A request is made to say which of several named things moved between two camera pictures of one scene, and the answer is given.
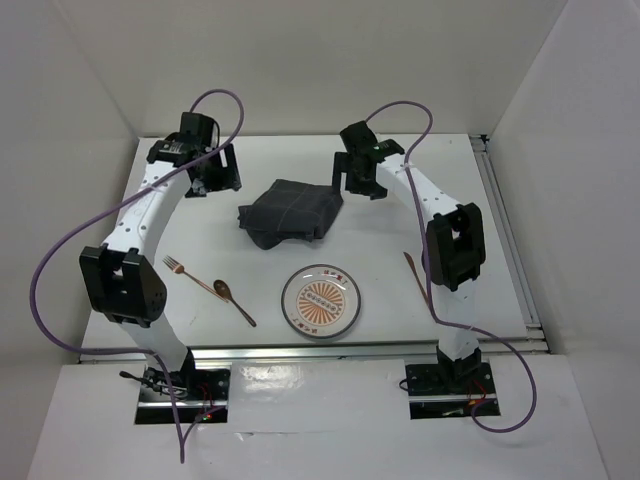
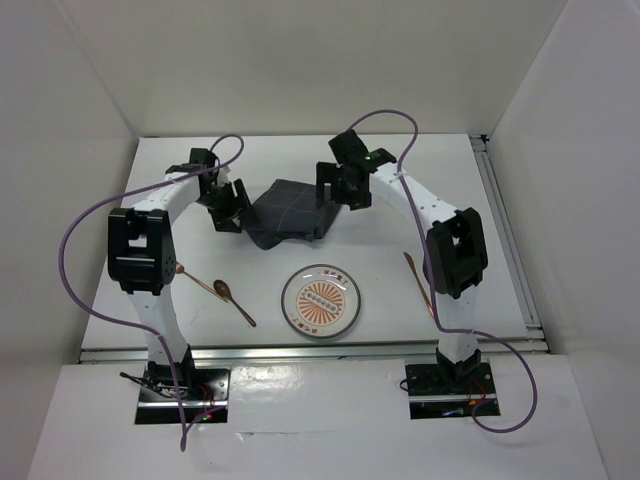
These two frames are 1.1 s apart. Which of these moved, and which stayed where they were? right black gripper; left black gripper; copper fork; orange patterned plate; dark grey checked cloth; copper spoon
Moved: left black gripper; right black gripper
Stayed: dark grey checked cloth; copper fork; orange patterned plate; copper spoon
